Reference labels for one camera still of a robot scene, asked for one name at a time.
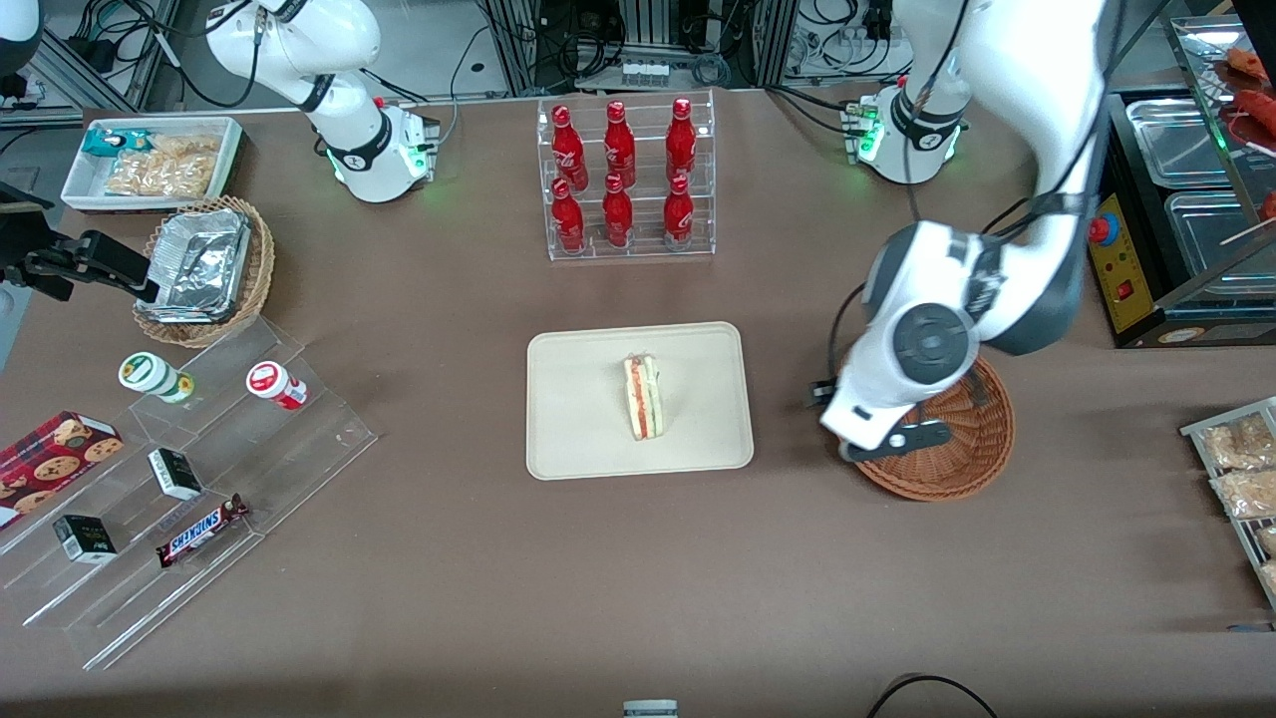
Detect triangular sandwich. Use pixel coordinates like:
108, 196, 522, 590
622, 351, 668, 443

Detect light wicker basket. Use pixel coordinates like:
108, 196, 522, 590
132, 195, 276, 349

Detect round brown wicker basket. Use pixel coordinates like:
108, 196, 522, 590
835, 351, 1017, 502

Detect beige plastic tray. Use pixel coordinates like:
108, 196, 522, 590
525, 321, 756, 482

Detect stacked aluminium foil trays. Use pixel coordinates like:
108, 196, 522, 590
138, 207, 252, 326

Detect white rectangular bin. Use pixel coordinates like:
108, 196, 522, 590
61, 116, 244, 214

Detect clear bag of crackers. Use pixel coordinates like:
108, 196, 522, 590
104, 134, 222, 199

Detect green and white bottle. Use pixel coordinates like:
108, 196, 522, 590
118, 351, 196, 406

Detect teal snack packet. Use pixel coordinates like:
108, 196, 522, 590
82, 128, 153, 160

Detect red and white bottle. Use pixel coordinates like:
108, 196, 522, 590
245, 360, 309, 412

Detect red cookie box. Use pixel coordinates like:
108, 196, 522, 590
0, 410, 127, 532

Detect small black box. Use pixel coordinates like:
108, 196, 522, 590
147, 447, 204, 503
51, 514, 119, 565

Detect red cola bottle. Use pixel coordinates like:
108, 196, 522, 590
601, 174, 635, 250
662, 175, 696, 249
665, 97, 698, 183
603, 101, 638, 188
550, 179, 587, 254
551, 105, 590, 192

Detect clear acrylic stepped display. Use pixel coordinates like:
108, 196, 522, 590
0, 316, 379, 672

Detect Snickers chocolate bar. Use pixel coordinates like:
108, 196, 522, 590
156, 493, 251, 570

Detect clear acrylic bottle rack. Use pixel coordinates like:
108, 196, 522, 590
536, 89, 718, 262

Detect black food warmer appliance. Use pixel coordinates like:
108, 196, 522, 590
1085, 14, 1276, 351

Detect steel warmer pan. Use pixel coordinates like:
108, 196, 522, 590
1124, 97, 1235, 190
1163, 188, 1276, 302

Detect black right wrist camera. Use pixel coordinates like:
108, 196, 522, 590
0, 227, 93, 302

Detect black cable loop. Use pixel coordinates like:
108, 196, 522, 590
864, 674, 1000, 718

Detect grey wire rack tray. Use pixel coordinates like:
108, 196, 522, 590
1180, 396, 1276, 611

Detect aluminium frame rack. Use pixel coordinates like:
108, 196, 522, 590
477, 0, 800, 93

